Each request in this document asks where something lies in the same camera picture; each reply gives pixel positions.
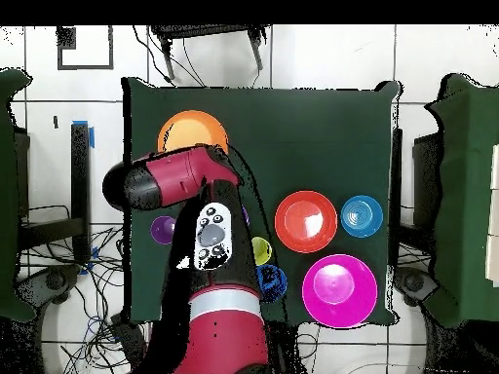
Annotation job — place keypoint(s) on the large yellow-orange bowl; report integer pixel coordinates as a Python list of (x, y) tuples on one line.
[(193, 130)]

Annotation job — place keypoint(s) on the light blue bowl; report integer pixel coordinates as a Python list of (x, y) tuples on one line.
[(361, 216)]

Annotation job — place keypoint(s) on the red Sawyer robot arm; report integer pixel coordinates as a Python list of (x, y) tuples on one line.
[(222, 331)]

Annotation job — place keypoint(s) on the yellow cup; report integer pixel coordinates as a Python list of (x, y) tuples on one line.
[(263, 251)]

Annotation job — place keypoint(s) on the red bowl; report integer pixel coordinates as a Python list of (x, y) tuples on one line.
[(306, 222)]

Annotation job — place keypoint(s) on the dark blue bowl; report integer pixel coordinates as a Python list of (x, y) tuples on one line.
[(275, 284)]

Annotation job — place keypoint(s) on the purple cup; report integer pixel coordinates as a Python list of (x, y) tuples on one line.
[(161, 230)]

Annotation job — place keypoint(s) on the dark green tablecloth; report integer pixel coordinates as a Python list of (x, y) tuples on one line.
[(312, 136)]

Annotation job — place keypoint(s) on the pink bowl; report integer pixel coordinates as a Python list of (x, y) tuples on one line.
[(339, 290)]

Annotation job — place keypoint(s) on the blue tape strip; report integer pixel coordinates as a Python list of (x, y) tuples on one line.
[(92, 136)]

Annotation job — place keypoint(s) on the black power strip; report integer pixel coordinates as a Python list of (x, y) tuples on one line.
[(128, 335)]

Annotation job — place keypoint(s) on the green cloth covered side table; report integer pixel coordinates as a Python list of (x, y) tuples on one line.
[(468, 194), (9, 194)]

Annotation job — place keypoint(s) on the black frame table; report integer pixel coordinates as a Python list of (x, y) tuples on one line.
[(80, 187)]

